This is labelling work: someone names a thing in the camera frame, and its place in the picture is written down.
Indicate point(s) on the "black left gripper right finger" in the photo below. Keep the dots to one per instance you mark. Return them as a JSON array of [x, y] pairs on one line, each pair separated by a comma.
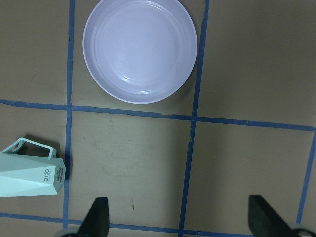
[[263, 221]]

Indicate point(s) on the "mint green faceted cup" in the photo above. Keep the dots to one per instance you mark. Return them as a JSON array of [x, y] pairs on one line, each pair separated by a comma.
[[25, 175]]

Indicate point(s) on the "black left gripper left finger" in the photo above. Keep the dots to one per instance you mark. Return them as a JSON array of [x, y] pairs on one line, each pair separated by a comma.
[[97, 221]]

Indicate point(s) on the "lilac round plate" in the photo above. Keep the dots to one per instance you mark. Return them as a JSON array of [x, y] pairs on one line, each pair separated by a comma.
[[140, 51]]

